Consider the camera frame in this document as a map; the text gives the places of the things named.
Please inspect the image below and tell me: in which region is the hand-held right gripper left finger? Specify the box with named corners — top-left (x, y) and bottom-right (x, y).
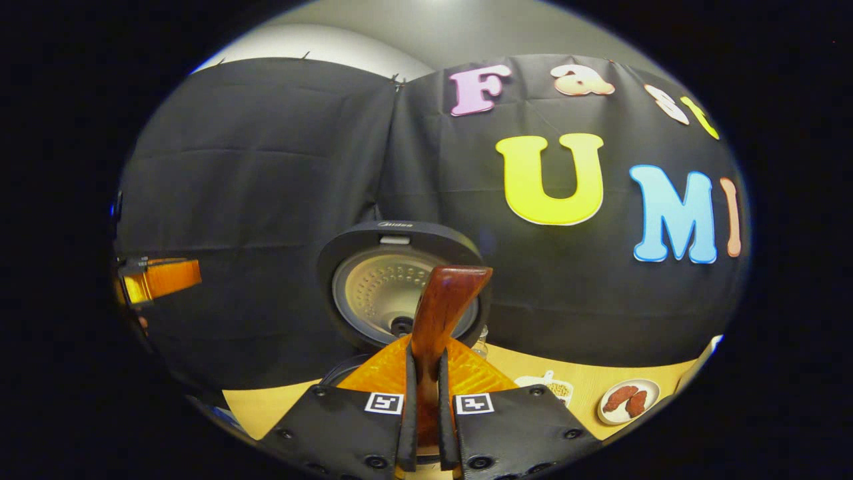
top-left (257, 333), bottom-right (419, 480)

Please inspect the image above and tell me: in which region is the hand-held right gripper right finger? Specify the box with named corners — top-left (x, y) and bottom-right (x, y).
top-left (436, 337), bottom-right (604, 480)

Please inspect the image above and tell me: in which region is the brown wooden spoon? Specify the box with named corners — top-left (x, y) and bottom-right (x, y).
top-left (408, 265), bottom-right (494, 449)

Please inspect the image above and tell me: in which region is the dark grey rice cooker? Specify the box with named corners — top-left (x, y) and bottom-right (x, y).
top-left (317, 221), bottom-right (494, 387)

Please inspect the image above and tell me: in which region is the white divided bean dish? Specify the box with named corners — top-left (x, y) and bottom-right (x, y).
top-left (514, 370), bottom-right (574, 407)

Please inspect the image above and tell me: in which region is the round white plate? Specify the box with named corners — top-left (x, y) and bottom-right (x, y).
top-left (598, 378), bottom-right (661, 426)

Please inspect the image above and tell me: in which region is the black backdrop cloth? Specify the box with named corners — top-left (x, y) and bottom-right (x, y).
top-left (113, 55), bottom-right (750, 394)

